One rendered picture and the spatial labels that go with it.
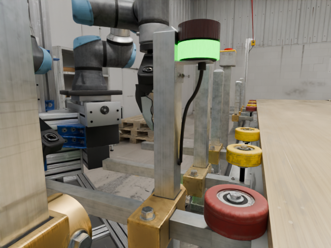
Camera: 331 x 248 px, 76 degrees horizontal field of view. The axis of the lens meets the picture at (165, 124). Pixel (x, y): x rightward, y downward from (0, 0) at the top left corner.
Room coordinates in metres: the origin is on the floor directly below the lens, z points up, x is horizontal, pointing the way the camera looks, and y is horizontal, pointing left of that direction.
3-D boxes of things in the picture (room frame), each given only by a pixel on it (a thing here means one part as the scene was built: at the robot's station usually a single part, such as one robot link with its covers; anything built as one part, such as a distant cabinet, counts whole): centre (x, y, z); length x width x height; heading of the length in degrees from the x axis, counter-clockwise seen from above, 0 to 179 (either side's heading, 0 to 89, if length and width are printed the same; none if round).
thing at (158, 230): (0.31, 0.00, 0.85); 0.14 x 0.06 x 0.05; 157
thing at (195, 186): (0.55, -0.09, 0.81); 0.14 x 0.06 x 0.05; 157
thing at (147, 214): (0.27, 0.03, 0.88); 0.02 x 0.02 x 0.01
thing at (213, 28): (0.32, -0.05, 1.13); 0.06 x 0.06 x 0.02
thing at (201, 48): (0.32, -0.05, 1.10); 0.06 x 0.06 x 0.02
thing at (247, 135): (0.72, -0.28, 0.85); 0.08 x 0.08 x 0.11
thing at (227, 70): (1.04, -0.30, 0.93); 0.05 x 0.05 x 0.45; 67
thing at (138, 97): (0.53, 0.05, 1.03); 0.05 x 0.02 x 0.09; 87
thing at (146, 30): (0.55, 0.03, 1.17); 0.08 x 0.08 x 0.05
